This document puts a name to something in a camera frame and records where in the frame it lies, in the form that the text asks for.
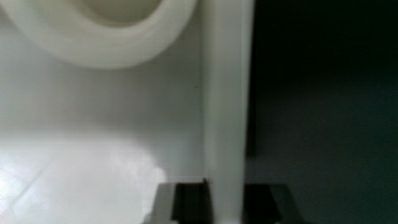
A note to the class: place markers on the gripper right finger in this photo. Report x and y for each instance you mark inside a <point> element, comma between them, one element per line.
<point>269,205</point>

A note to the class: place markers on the white square table top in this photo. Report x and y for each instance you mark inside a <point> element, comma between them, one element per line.
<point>123,107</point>

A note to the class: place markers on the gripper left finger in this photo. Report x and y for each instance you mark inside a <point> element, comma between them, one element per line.
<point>184,203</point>

